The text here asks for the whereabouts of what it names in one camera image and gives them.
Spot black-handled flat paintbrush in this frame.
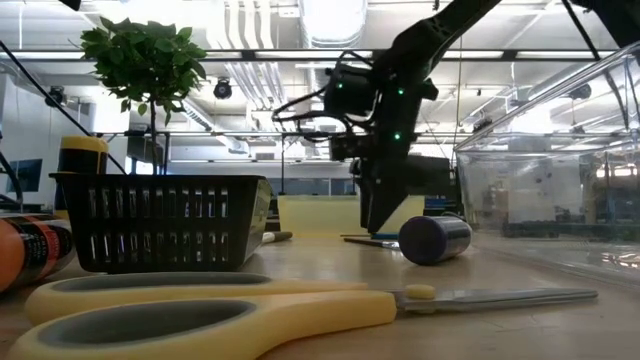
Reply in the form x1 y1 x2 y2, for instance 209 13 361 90
262 230 294 245

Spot yellow translucent plastic bin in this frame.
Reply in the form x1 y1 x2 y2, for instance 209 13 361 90
277 194 426 237

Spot blue-screen monitor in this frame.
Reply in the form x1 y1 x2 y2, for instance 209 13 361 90
5 158 44 194

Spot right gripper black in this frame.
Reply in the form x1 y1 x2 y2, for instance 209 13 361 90
355 117 421 234

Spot clear plastic bin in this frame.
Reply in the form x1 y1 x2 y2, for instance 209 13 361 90
453 42 640 291

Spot black ceiling spotlight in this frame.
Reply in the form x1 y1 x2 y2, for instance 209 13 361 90
44 85 67 109
212 77 234 100

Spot purple paint bottle white cap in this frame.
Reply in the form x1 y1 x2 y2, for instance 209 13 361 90
398 214 473 267

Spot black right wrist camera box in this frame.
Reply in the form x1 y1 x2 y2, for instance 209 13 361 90
329 133 372 162

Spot green plant in black pot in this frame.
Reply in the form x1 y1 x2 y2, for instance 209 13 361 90
79 16 209 176

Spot orange paint tube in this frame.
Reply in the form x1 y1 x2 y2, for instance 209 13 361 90
0 213 77 294

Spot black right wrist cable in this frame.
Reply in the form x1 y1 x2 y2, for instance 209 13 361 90
272 49 374 129

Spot yellow scissors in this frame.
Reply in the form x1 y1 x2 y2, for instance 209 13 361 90
7 271 600 360

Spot black overhead frame bar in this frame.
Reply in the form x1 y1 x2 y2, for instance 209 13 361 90
0 48 640 63

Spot black slotted plastic basket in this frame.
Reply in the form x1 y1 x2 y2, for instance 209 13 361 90
48 172 274 275

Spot silver ceiling duct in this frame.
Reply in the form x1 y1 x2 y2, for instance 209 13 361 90
298 0 370 66

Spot black monitor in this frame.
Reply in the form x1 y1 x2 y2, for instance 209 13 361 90
404 154 453 199

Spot yellow paint bottle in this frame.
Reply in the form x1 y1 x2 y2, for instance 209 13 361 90
53 135 110 221

